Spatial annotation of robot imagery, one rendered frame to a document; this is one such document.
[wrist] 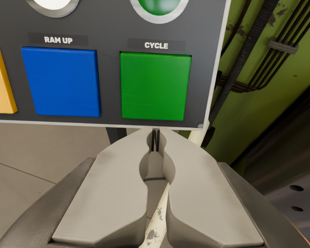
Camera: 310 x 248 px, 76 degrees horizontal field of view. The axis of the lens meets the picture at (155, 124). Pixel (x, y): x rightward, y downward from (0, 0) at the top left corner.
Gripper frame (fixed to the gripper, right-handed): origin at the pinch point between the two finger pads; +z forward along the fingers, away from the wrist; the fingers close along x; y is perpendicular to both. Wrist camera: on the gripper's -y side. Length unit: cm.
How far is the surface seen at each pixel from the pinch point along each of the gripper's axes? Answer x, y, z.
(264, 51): 24.2, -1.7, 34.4
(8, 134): -92, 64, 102
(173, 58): 1.8, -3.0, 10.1
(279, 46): 25.1, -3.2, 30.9
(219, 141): 27, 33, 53
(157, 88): 0.4, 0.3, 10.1
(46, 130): -68, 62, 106
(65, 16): -8.9, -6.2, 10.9
